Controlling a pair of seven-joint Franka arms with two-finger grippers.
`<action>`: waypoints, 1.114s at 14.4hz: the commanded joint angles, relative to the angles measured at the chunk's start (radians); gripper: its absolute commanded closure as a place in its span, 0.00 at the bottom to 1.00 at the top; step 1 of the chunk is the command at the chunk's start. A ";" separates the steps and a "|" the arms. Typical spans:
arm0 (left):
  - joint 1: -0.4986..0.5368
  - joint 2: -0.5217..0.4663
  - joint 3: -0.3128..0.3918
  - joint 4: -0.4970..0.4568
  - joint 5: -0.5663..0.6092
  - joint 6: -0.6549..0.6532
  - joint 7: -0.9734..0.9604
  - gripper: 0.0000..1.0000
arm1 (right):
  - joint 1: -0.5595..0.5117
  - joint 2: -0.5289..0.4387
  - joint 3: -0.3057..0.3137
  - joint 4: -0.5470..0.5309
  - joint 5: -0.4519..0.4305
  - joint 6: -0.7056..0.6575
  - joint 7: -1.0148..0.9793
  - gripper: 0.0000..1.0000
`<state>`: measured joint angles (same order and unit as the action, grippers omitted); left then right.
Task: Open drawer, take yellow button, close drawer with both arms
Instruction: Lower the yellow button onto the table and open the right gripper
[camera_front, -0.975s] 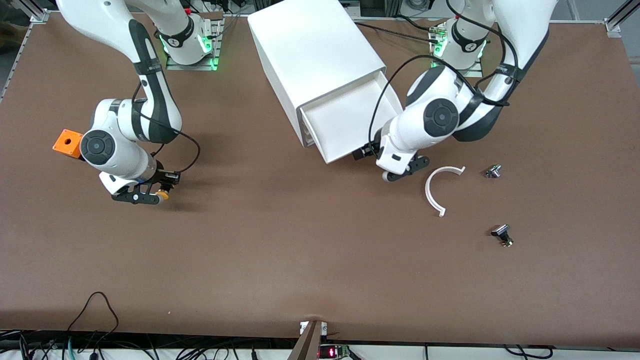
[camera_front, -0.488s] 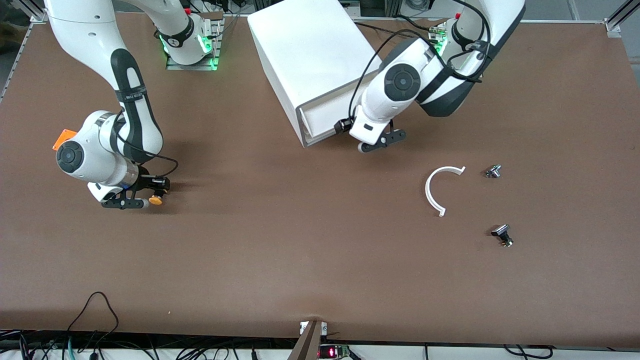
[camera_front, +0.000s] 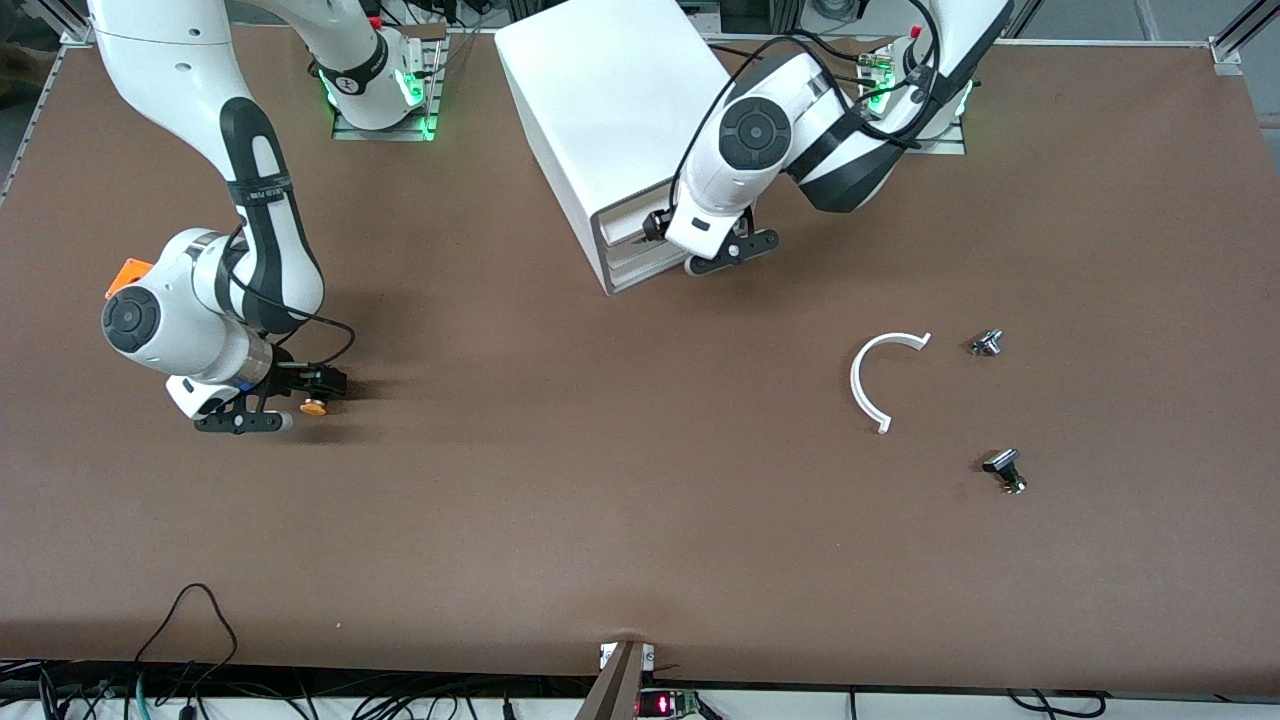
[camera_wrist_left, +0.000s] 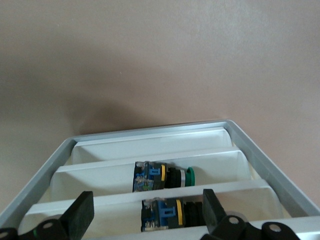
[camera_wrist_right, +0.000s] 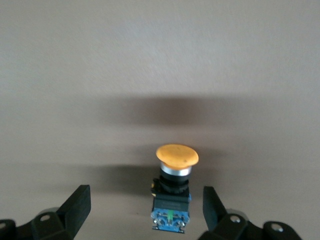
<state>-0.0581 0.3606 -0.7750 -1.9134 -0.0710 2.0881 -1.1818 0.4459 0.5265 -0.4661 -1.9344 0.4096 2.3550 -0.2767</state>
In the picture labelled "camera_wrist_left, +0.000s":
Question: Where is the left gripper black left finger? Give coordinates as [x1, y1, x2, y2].
[0, 190, 95, 240]

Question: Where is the black-capped push button switch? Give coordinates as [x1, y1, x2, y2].
[140, 197, 205, 233]

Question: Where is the white plastic drawer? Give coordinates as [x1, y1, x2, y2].
[17, 178, 285, 237]

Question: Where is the white drawer cabinet housing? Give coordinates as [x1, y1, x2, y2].
[0, 119, 320, 240]

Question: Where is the green push button switch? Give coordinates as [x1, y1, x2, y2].
[131, 160, 196, 194]

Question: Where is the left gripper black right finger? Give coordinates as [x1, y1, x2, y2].
[201, 188, 298, 240]

